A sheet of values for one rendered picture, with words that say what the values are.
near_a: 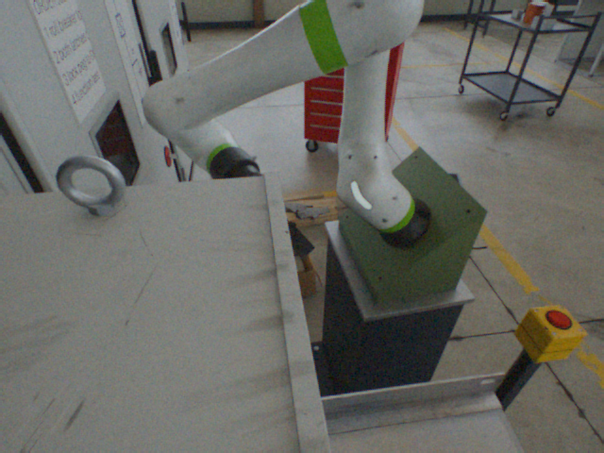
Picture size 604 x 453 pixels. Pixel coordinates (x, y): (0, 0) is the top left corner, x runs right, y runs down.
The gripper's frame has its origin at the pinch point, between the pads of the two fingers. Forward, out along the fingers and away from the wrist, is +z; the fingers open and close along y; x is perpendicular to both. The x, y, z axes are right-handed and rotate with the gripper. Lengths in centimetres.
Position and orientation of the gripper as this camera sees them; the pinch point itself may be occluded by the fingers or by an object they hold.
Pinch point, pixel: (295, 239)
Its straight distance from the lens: 63.9
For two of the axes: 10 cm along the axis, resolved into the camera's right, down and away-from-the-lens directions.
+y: -3.6, -4.4, -8.2
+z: 5.6, 6.0, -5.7
